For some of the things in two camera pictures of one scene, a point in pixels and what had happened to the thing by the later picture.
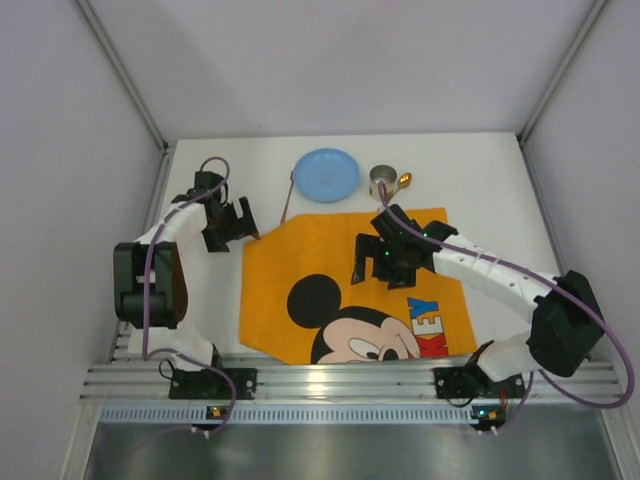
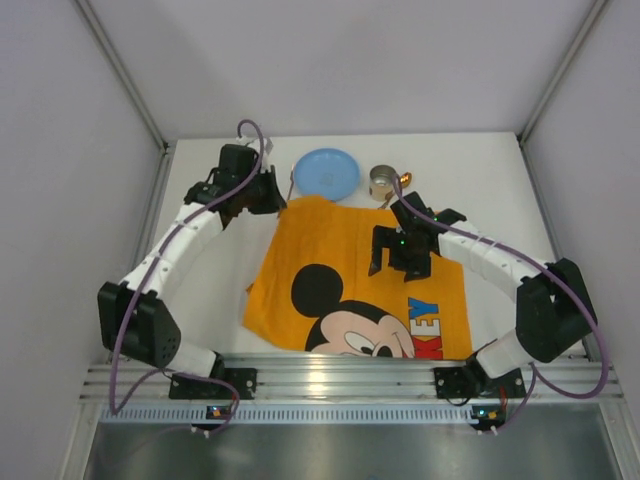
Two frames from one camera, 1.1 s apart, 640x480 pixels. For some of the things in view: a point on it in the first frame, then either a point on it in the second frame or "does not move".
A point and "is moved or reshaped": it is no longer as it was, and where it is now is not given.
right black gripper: [379, 255] → [395, 249]
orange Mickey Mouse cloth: [298, 304] is moved or reshaped
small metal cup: [382, 173] does not move
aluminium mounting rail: [110, 377] does not move
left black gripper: [230, 226] → [270, 190]
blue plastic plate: [326, 175] does not move
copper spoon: [403, 182] does not move
